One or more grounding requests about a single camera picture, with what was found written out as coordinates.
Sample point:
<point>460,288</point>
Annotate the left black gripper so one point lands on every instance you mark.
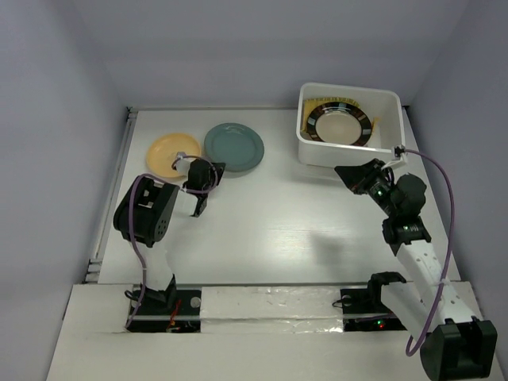
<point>219,170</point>

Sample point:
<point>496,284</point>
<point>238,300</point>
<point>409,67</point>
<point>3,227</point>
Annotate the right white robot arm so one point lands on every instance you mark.
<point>452,342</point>

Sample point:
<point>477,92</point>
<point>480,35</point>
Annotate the teal round plate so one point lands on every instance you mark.
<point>239,147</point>

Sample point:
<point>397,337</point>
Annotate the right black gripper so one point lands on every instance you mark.
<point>357,177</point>

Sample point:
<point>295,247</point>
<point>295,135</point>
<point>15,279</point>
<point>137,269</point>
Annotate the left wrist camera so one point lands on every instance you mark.
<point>182,163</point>

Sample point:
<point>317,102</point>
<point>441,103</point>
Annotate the dark round patterned plate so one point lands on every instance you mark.
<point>339,123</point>

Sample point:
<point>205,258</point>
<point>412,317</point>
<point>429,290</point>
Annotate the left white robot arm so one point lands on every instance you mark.
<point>143,218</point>

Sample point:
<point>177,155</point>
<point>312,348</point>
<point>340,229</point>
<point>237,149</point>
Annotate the white plastic bin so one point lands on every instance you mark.
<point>375,103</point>

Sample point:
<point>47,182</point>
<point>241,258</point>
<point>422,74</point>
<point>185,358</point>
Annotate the aluminium frame rail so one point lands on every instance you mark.
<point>94,263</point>

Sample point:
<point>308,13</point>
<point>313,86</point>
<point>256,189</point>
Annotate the yellow woven bamboo tray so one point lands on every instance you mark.
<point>309,105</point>

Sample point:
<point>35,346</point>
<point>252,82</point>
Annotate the yellow round plate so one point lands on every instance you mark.
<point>163,151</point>

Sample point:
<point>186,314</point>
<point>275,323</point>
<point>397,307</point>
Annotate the silver foil taped panel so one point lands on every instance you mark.
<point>243,310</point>

